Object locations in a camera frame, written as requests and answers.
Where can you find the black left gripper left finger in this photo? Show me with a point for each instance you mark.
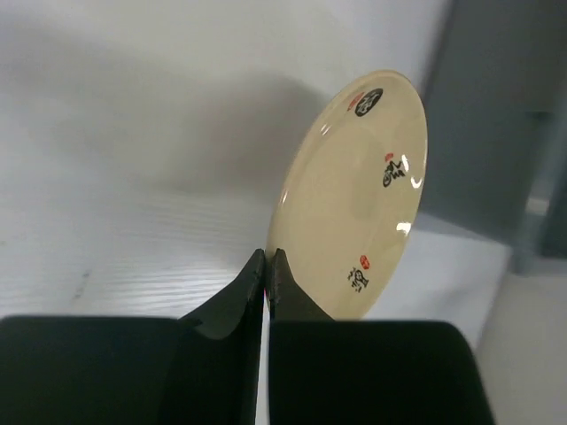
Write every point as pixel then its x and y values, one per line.
pixel 201 368

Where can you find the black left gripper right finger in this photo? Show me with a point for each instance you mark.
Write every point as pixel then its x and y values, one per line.
pixel 322 371

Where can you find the cream plate small motifs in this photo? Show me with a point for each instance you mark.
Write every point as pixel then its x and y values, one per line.
pixel 351 194

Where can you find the grey plastic bin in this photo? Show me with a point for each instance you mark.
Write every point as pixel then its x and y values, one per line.
pixel 495 99

